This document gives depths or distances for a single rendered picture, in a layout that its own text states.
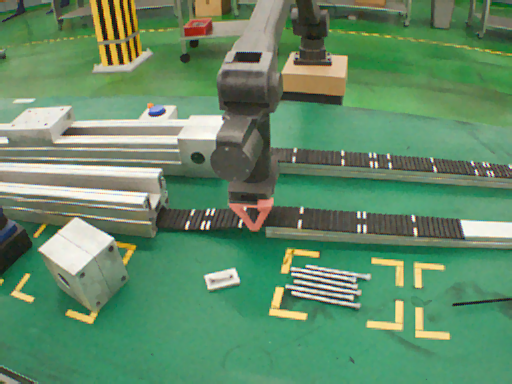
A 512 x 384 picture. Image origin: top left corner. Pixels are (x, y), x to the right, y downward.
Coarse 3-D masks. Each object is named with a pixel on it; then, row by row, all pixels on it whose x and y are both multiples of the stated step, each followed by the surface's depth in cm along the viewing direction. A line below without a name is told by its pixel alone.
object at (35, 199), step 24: (0, 168) 79; (24, 168) 78; (48, 168) 77; (72, 168) 76; (96, 168) 75; (120, 168) 75; (144, 168) 74; (0, 192) 72; (24, 192) 71; (48, 192) 70; (72, 192) 70; (96, 192) 69; (120, 192) 69; (144, 192) 75; (24, 216) 75; (48, 216) 74; (72, 216) 72; (96, 216) 71; (120, 216) 69; (144, 216) 68
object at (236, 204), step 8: (232, 200) 63; (240, 200) 63; (248, 200) 63; (256, 200) 63; (264, 200) 64; (272, 200) 64; (232, 208) 64; (240, 208) 65; (264, 208) 63; (240, 216) 66; (248, 216) 67; (264, 216) 65; (248, 224) 68; (256, 224) 67
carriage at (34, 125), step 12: (36, 108) 93; (48, 108) 92; (60, 108) 91; (72, 108) 92; (24, 120) 88; (36, 120) 87; (48, 120) 86; (60, 120) 87; (72, 120) 92; (12, 132) 86; (24, 132) 85; (36, 132) 85; (48, 132) 84; (60, 132) 88
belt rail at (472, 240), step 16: (464, 224) 65; (480, 224) 65; (496, 224) 65; (320, 240) 69; (336, 240) 69; (352, 240) 68; (368, 240) 67; (384, 240) 67; (400, 240) 66; (416, 240) 66; (432, 240) 66; (448, 240) 65; (464, 240) 65; (480, 240) 63; (496, 240) 63
